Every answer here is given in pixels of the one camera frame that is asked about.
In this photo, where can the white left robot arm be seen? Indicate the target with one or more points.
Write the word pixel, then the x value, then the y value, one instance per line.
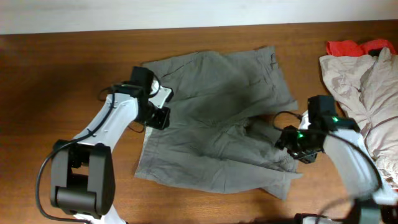
pixel 82 172

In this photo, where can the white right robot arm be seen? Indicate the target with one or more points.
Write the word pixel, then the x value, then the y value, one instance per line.
pixel 370 198

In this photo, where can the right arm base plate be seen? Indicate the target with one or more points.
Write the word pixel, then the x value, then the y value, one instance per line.
pixel 306 218

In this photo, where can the grey cotton shorts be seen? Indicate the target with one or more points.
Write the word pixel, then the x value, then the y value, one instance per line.
pixel 217 140

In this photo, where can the beige cloth garment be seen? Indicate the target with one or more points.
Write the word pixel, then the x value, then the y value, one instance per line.
pixel 366 89

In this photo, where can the red cloth garment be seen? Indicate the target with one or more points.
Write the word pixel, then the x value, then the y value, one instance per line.
pixel 352 49

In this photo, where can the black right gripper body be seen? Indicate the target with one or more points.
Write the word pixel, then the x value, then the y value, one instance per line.
pixel 302 154

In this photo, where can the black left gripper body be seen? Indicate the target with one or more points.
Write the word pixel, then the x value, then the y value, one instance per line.
pixel 160 118

